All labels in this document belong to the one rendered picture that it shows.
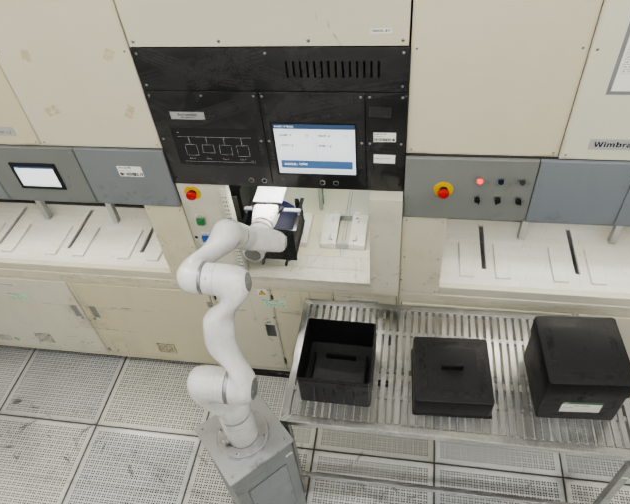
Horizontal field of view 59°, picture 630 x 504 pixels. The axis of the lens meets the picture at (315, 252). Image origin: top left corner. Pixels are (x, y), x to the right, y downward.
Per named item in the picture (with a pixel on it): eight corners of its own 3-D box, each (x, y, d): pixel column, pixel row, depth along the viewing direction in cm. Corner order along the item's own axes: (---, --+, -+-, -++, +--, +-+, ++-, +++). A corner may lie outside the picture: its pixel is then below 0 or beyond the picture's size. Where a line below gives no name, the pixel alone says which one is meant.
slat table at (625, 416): (299, 493, 268) (280, 420, 213) (317, 383, 308) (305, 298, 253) (585, 529, 247) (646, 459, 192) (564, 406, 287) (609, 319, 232)
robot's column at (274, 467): (261, 550, 252) (229, 487, 197) (230, 500, 268) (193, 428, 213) (311, 510, 262) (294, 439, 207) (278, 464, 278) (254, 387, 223)
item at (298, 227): (247, 263, 244) (234, 210, 221) (257, 231, 257) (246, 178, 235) (302, 267, 240) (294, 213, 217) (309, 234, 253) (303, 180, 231)
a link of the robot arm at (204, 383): (246, 428, 192) (233, 394, 174) (195, 422, 195) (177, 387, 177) (254, 397, 200) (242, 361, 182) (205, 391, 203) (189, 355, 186)
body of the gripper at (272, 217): (250, 232, 220) (256, 213, 227) (275, 234, 218) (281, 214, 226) (247, 219, 214) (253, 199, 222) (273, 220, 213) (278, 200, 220)
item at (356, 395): (311, 341, 236) (307, 317, 224) (376, 347, 232) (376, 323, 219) (299, 400, 218) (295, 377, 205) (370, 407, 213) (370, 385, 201)
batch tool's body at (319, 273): (236, 381, 313) (122, 56, 172) (270, 257, 377) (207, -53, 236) (393, 395, 299) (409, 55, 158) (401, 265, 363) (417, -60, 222)
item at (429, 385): (412, 414, 210) (413, 397, 201) (411, 348, 230) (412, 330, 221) (492, 419, 206) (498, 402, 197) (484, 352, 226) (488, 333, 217)
